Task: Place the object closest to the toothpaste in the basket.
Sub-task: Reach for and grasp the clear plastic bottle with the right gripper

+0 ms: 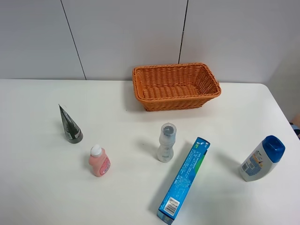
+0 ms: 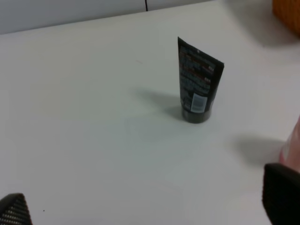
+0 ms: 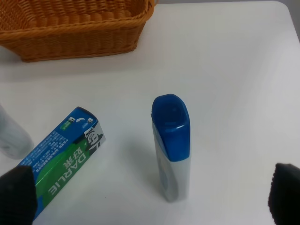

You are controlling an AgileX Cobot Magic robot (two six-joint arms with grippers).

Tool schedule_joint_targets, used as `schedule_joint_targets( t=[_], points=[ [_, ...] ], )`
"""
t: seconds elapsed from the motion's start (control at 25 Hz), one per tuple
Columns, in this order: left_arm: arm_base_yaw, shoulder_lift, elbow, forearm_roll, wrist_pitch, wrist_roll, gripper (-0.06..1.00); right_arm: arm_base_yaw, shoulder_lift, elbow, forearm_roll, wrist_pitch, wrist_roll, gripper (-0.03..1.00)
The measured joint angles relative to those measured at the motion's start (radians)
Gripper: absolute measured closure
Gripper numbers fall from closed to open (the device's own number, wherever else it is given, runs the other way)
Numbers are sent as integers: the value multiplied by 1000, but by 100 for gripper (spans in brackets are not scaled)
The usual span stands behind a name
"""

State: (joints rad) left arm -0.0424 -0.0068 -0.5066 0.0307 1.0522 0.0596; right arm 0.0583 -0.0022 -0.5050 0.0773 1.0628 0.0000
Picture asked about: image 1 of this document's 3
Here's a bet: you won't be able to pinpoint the clear plastic bottle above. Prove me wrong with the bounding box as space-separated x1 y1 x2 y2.
157 123 177 163

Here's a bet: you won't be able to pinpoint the orange wicker basket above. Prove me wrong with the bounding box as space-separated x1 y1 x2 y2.
132 62 221 112

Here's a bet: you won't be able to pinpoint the blue toothpaste box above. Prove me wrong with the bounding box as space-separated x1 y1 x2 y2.
157 137 210 225

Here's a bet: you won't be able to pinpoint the pink lotion bottle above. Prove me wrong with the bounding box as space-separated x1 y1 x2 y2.
89 144 111 177

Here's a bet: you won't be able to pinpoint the dark green upright tube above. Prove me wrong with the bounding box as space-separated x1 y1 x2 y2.
59 105 83 144

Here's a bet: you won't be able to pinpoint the white blue-capped shampoo bottle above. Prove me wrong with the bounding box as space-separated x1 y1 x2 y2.
240 135 285 182

